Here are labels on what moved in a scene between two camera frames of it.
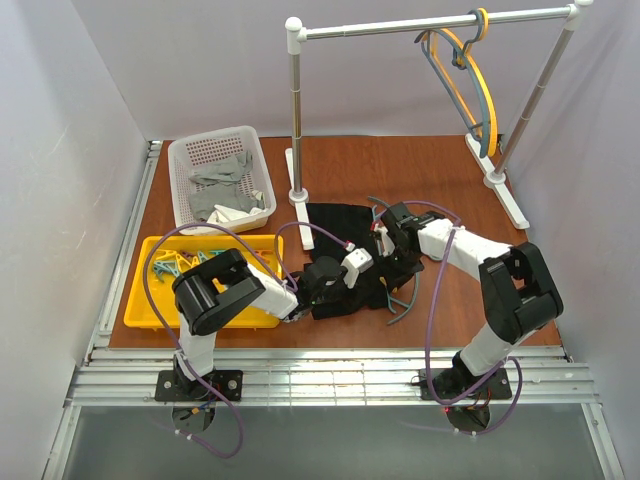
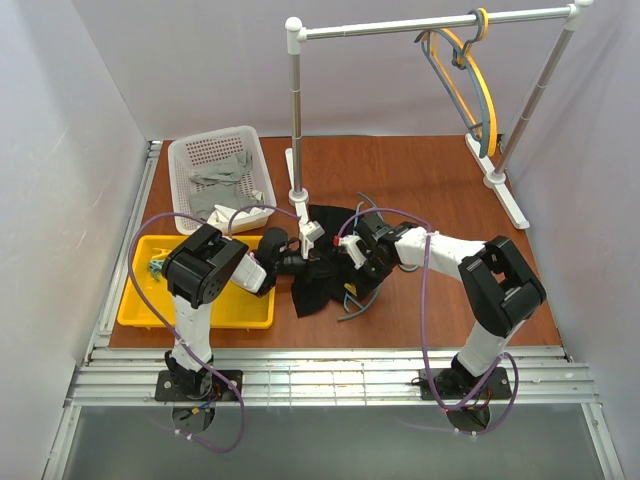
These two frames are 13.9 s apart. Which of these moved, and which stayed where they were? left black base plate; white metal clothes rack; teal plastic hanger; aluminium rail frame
Moved: teal plastic hanger
Stayed: white metal clothes rack; left black base plate; aluminium rail frame
